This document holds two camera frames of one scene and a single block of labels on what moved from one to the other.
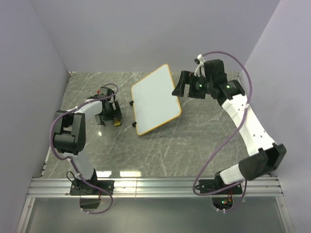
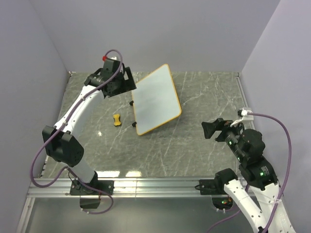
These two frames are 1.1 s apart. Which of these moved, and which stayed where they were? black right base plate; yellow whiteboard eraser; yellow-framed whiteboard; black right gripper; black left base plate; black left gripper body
Moved: black right gripper; black left gripper body
Stayed: yellow whiteboard eraser; yellow-framed whiteboard; black left base plate; black right base plate
